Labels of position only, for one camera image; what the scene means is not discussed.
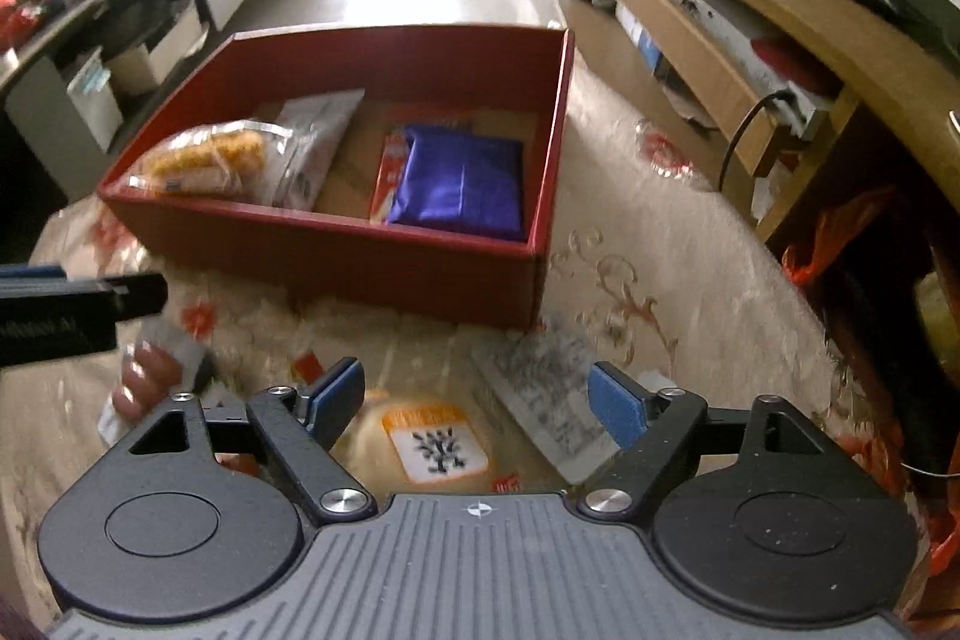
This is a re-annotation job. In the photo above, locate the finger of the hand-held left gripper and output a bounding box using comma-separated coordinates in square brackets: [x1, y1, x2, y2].
[0, 265, 167, 319]

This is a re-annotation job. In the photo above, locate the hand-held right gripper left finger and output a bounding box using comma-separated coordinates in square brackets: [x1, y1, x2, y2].
[112, 356, 378, 527]

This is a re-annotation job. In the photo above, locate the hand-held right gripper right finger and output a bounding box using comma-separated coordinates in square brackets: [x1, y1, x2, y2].
[577, 361, 848, 525]

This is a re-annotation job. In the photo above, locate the silver wafer packet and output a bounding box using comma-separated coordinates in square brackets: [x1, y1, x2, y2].
[471, 331, 627, 485]
[274, 89, 366, 211]

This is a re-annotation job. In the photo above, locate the white printed snack packet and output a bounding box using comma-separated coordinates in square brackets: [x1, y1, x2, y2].
[97, 317, 215, 450]

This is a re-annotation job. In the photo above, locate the clear bun bag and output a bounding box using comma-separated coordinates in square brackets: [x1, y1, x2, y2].
[330, 385, 578, 506]

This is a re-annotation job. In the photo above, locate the red cardboard box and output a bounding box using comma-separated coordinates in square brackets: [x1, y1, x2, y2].
[97, 26, 577, 332]

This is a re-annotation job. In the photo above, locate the clear bag of yellow crackers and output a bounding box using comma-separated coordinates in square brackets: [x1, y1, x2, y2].
[127, 119, 316, 202]

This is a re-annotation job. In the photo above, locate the red snack packet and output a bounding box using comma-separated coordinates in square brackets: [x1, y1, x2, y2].
[367, 119, 421, 226]

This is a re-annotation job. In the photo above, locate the blue snack packet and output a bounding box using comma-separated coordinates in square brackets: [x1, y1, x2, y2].
[384, 122, 526, 242]

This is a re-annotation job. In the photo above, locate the floral tablecloth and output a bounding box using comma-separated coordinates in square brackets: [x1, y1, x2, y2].
[0, 85, 931, 640]

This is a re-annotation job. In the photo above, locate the white plastic bin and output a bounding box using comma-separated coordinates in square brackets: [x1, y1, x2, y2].
[66, 47, 125, 154]

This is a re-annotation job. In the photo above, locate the white cardboard box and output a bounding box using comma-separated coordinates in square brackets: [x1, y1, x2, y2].
[105, 0, 211, 97]

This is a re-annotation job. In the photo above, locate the orange plastic bag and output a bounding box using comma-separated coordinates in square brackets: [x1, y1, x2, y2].
[780, 186, 960, 581]

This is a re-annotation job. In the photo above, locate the red plastic bag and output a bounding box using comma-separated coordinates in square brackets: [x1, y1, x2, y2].
[0, 0, 46, 49]

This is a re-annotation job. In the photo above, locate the blue white box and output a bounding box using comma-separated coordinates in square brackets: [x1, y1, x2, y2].
[615, 0, 665, 80]

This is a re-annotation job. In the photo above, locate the red pouch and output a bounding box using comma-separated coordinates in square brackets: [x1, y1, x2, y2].
[750, 34, 837, 86]

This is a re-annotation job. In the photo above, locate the white media player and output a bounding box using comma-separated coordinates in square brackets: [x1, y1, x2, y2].
[652, 0, 837, 112]

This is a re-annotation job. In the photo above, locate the black cable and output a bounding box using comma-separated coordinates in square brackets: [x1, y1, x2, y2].
[716, 89, 796, 195]

